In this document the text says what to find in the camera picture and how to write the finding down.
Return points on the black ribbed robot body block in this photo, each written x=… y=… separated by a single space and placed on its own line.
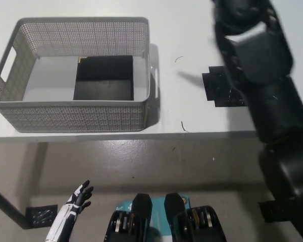
x=176 y=209
x=141 y=209

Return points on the black hardcover notebook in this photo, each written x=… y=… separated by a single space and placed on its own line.
x=103 y=88

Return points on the black tape patch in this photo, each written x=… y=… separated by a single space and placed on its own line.
x=217 y=85

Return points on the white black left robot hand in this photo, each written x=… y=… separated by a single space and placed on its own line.
x=65 y=216

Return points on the black metal table leg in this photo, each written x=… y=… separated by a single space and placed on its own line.
x=7 y=205

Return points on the grey perforated plastic basket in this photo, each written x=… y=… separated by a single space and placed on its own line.
x=73 y=116

